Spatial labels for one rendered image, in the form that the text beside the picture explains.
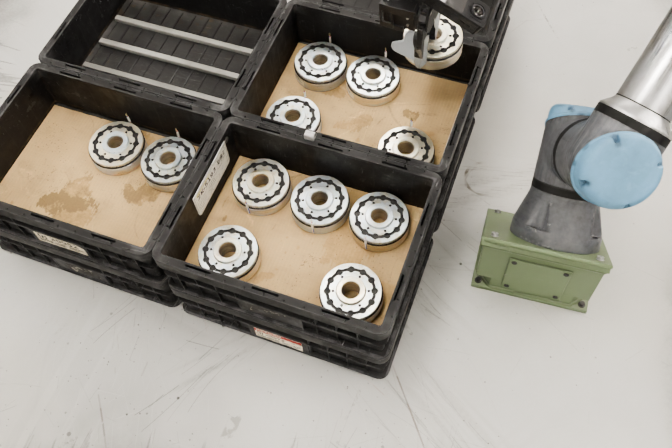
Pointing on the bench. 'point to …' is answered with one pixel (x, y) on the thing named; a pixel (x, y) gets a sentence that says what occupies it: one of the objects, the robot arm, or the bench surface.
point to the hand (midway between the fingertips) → (428, 53)
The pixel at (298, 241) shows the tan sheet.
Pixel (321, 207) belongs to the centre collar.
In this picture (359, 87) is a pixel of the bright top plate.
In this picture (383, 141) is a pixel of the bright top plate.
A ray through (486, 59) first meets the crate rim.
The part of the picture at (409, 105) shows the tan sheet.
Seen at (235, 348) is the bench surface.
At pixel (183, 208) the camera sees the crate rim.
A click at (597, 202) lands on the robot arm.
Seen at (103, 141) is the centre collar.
